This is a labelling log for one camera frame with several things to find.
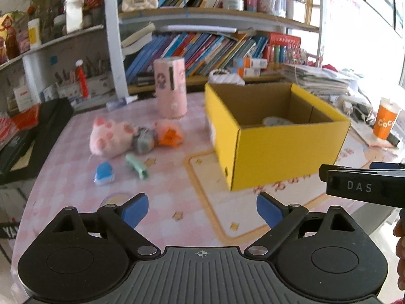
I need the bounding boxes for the stack of papers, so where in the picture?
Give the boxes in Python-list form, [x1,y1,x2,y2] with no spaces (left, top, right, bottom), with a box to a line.
[281,63,359,96]

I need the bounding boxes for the yellow cardboard box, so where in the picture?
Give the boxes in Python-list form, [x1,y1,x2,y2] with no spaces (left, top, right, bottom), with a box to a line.
[204,82,352,192]

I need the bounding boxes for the blue and white small item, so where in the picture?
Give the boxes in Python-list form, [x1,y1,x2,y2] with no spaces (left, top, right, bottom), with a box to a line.
[94,161,115,186]

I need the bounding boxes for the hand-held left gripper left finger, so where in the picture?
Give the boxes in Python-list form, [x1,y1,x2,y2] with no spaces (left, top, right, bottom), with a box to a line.
[51,193,162,259]

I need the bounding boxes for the red tassel pen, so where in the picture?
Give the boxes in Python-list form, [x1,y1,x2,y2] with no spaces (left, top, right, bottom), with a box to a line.
[75,60,89,99]

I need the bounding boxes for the red packet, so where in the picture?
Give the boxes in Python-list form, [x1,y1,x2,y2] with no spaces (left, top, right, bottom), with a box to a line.
[0,104,41,153]

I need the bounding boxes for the person's right hand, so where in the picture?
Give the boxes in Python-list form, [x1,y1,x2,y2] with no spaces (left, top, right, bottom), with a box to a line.
[393,218,405,292]

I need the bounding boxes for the red book set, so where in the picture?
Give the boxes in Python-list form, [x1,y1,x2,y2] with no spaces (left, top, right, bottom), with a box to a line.
[269,33,301,63]

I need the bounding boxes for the pink cylindrical humidifier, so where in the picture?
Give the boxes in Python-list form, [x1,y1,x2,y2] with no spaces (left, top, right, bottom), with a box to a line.
[153,56,187,119]

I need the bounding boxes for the pink checked tablecloth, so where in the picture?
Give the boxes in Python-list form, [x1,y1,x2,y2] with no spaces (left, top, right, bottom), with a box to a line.
[9,90,400,304]

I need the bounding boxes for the white pen cup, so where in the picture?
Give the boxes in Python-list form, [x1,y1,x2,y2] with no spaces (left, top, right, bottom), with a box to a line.
[286,0,307,23]

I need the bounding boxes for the white bookshelf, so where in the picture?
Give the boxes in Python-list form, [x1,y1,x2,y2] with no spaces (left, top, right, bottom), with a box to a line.
[103,0,327,99]

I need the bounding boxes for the white carton-shaped box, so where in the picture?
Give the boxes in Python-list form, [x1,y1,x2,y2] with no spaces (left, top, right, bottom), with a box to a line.
[65,0,85,34]

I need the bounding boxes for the row of leaning colourful books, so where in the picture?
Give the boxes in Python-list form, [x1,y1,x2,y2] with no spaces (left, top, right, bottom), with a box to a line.
[125,32,270,80]

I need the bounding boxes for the white tube with yellow label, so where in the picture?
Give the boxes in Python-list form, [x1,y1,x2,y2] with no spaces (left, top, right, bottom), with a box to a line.
[27,18,42,50]

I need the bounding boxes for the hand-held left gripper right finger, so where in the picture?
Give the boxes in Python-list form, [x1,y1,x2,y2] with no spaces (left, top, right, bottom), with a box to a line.
[244,193,357,259]

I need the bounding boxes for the white quilted handbag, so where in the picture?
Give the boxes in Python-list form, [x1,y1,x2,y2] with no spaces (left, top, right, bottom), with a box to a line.
[208,69,246,86]

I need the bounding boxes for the orange item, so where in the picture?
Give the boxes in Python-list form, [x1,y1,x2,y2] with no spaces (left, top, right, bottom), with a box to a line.
[153,119,184,147]

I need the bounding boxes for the grey fuzzy small item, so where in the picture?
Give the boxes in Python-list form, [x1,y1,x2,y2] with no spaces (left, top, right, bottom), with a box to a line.
[132,127,157,154]

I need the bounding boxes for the orange paper cup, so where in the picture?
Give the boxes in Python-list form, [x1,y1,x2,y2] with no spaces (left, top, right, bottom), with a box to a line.
[372,97,402,140]

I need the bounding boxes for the patterned tape roll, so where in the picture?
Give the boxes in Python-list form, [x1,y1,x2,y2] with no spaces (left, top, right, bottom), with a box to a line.
[262,116,294,126]

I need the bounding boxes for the pink plush paw toy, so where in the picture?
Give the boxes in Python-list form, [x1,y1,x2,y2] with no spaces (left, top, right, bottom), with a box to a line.
[89,117,138,158]

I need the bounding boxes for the small clear spray bottle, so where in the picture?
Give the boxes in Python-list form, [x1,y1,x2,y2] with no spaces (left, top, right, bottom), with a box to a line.
[106,96,139,111]

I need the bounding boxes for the box of coloured pencils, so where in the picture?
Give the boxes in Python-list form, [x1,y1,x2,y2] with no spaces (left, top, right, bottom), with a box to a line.
[284,45,308,64]

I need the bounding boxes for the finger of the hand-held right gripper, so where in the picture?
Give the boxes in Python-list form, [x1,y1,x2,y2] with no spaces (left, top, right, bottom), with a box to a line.
[318,164,405,203]
[369,161,405,172]

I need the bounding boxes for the white desk pen organizer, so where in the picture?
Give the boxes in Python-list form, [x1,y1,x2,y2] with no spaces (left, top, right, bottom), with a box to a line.
[55,57,113,99]

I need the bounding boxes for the white power strip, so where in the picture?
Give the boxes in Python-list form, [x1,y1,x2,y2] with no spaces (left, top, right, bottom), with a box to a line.
[337,95,374,115]

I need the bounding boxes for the black flat case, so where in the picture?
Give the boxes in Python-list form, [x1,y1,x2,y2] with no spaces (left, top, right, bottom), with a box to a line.
[0,98,75,186]

